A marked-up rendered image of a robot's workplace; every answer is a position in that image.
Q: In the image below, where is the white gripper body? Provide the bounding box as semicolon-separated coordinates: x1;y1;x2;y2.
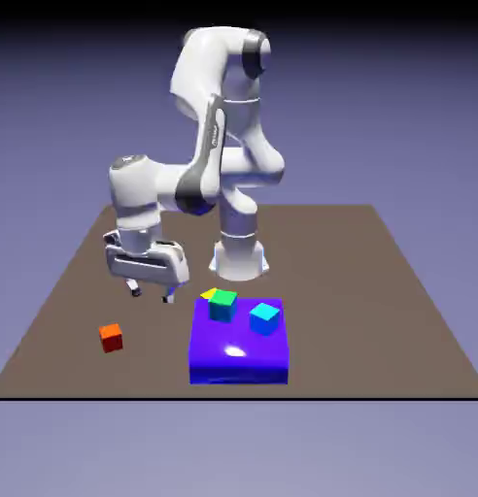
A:
105;240;190;288

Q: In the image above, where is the small green cube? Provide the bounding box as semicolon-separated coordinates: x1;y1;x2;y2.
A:
208;289;239;323

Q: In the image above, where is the small orange cube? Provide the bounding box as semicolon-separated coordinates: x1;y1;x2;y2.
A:
98;323;124;353

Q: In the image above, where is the small cyan cube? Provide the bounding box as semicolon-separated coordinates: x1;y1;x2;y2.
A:
249;302;282;337

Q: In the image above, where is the large blue box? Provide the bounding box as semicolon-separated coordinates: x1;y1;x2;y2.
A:
188;297;290;385

